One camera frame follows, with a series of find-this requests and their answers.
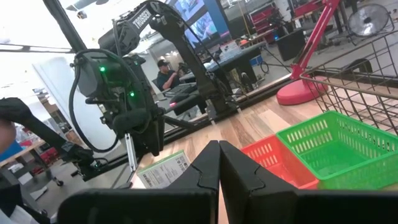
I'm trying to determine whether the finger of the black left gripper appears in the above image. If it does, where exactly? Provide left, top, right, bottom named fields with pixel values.
left=154, top=115, right=166, bottom=156
left=138, top=119, right=156, bottom=156

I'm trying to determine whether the large display screen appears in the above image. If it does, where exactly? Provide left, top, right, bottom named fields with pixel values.
left=169, top=0, right=233, bottom=49

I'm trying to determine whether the round floor fan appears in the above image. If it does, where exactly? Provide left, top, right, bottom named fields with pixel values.
left=347, top=2, right=396, bottom=46

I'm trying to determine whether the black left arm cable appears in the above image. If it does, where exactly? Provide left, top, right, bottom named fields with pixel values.
left=68, top=49, right=125, bottom=154

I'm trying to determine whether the orange plastic basket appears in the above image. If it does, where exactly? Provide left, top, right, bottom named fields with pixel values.
left=241, top=134, right=320, bottom=190

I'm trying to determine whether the red tool cart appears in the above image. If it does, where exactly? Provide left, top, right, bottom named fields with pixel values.
left=248, top=4, right=280, bottom=35

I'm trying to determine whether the person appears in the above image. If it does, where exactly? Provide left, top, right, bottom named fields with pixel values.
left=0, top=119, right=52, bottom=224
left=156, top=58, right=182, bottom=92

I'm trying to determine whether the green plastic basket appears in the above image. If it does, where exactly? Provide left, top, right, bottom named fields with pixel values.
left=275, top=110, right=398, bottom=190

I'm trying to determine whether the black cabinet box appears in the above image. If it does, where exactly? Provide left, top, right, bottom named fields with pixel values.
left=275, top=29, right=307, bottom=62

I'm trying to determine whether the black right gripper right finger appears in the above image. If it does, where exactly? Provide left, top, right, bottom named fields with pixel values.
left=220, top=140, right=398, bottom=224

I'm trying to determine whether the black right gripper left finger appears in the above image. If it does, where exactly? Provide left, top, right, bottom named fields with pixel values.
left=57, top=140, right=221, bottom=224

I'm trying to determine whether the black aluminium table frame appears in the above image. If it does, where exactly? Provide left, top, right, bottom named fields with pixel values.
left=43, top=0, right=299, bottom=189

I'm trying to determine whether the white card with pen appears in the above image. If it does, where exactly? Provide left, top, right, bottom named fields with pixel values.
left=136, top=149, right=192, bottom=190

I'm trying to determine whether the dark workshop table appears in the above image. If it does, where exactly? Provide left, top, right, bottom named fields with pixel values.
left=178, top=42, right=268, bottom=94

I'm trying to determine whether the red desk lamp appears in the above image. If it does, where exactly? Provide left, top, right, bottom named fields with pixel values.
left=275, top=0, right=341, bottom=106

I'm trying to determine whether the black jointed support arm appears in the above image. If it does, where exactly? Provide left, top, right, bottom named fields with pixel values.
left=0, top=97, right=95, bottom=170

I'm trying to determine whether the metal wire basket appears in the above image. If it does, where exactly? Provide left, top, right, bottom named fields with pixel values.
left=300, top=29, right=398, bottom=135

